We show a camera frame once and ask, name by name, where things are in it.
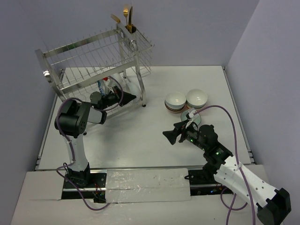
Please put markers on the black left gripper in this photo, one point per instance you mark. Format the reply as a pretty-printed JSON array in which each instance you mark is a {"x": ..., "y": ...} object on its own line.
[{"x": 117, "y": 99}]

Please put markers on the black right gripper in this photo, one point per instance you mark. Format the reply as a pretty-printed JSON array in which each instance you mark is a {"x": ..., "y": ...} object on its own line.
[{"x": 172, "y": 135}]

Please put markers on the white bowl front stack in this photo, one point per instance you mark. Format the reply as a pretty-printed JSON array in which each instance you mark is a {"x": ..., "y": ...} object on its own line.
[{"x": 134, "y": 90}]

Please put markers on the white bowl dark band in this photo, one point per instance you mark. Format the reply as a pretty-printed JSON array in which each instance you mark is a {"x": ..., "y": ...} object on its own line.
[{"x": 117, "y": 80}]

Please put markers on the blue floral bowl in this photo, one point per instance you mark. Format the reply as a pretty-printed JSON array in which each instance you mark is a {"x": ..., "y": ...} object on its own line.
[{"x": 102, "y": 87}]

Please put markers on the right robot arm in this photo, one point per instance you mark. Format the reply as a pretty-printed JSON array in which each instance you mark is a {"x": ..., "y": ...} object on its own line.
[{"x": 271, "y": 205}]

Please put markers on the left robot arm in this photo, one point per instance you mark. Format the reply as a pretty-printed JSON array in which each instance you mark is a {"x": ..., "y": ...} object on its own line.
[{"x": 71, "y": 122}]

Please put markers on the stainless steel dish rack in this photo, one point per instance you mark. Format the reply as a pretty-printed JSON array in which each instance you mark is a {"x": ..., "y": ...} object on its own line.
[{"x": 72, "y": 70}]

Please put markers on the white bowl brown pattern stack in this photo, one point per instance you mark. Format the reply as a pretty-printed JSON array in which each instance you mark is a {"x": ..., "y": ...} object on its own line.
[{"x": 175, "y": 101}]

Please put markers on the white bowl orange stack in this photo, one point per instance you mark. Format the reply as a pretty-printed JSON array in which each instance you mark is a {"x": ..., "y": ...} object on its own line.
[{"x": 196, "y": 98}]

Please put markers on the perforated steel cutlery holder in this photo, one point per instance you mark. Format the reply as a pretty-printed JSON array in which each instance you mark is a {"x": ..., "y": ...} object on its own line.
[{"x": 128, "y": 39}]

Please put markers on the gold knife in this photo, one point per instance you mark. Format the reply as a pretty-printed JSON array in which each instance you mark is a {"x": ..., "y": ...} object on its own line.
[{"x": 130, "y": 20}]

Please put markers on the taped white cover sheet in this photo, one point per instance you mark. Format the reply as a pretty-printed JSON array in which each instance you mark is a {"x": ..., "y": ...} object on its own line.
[{"x": 149, "y": 185}]

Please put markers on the gold fork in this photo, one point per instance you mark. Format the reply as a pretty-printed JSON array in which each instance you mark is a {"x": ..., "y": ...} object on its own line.
[{"x": 126, "y": 13}]

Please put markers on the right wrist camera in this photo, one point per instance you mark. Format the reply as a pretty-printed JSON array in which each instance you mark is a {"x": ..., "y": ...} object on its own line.
[{"x": 193, "y": 117}]

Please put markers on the black mounting rail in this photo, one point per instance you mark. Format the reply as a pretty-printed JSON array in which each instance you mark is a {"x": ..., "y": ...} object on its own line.
[{"x": 95, "y": 191}]

